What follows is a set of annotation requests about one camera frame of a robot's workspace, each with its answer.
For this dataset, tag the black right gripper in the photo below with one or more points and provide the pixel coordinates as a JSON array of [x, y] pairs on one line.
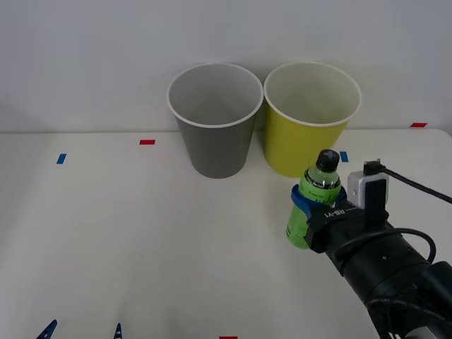
[[339, 226]]

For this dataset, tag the yellow-green plastic bin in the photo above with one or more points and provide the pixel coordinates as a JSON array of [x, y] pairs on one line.
[[300, 141]]

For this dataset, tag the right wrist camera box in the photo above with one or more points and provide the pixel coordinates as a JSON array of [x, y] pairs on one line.
[[356, 190]]

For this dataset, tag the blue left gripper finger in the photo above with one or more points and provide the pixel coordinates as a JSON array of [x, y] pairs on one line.
[[118, 332], [47, 331]]

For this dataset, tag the green plastic bottle black cap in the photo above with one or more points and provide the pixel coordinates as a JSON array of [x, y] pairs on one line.
[[318, 187]]

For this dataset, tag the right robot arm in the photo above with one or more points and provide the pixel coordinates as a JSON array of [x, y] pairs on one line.
[[388, 268]]

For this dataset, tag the grey plastic bin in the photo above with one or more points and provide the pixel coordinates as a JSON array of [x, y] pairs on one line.
[[217, 148]]

